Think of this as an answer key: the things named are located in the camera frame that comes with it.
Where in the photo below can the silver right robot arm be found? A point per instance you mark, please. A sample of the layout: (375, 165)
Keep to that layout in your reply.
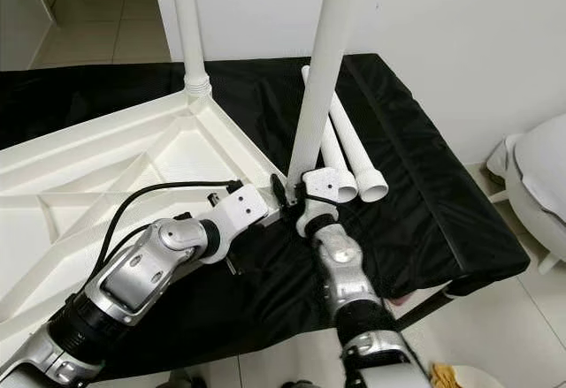
(354, 282)

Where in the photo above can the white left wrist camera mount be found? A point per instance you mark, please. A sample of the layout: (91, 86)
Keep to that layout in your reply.
(240, 209)

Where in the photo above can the pink cloth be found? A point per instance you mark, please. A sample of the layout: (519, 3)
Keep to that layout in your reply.
(398, 300)

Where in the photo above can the mustard yellow cloth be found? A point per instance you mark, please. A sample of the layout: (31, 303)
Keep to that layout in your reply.
(444, 374)

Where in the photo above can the grey robot right foot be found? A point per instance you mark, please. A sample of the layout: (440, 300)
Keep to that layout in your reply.
(296, 383)

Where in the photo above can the white plastic children table top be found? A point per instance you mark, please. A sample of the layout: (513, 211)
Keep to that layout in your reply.
(97, 211)

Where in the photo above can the white plastic table leg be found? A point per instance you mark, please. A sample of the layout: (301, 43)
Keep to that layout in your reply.
(364, 163)
(327, 61)
(336, 154)
(187, 17)

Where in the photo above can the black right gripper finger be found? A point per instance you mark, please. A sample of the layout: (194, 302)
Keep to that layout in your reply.
(279, 188)

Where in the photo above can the black-legged table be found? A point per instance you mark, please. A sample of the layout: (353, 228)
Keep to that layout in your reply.
(423, 308)

